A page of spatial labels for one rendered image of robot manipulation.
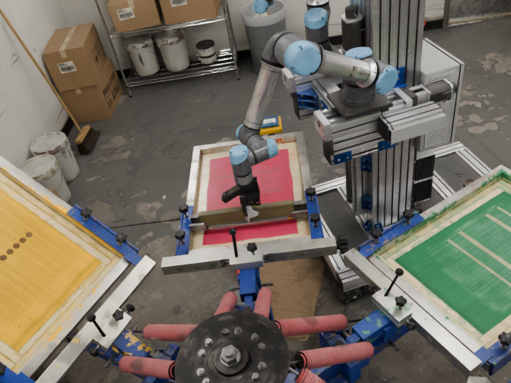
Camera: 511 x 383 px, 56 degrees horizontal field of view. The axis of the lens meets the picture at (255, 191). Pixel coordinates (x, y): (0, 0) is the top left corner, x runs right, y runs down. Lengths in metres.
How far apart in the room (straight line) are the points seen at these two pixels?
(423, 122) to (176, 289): 1.86
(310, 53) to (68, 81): 3.63
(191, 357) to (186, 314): 1.76
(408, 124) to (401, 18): 0.47
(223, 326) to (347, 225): 1.84
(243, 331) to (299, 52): 0.94
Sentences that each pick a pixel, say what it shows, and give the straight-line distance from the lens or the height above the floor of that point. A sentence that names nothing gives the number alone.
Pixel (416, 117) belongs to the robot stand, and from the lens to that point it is 2.25.
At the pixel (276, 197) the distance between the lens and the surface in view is 2.20.
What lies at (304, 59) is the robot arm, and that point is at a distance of 1.73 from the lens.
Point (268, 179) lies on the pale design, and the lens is 2.30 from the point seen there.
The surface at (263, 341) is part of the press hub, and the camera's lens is 1.31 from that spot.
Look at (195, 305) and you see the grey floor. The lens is 3.10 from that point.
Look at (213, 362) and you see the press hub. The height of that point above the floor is 1.31.
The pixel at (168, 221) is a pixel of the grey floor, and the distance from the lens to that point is 3.68.
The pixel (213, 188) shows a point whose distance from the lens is 2.32.
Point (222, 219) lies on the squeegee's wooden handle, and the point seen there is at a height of 1.02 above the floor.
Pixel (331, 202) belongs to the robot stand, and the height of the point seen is 0.21.
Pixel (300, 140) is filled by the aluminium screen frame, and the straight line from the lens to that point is 2.46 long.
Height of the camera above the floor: 2.41
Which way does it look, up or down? 40 degrees down
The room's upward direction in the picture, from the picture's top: 12 degrees counter-clockwise
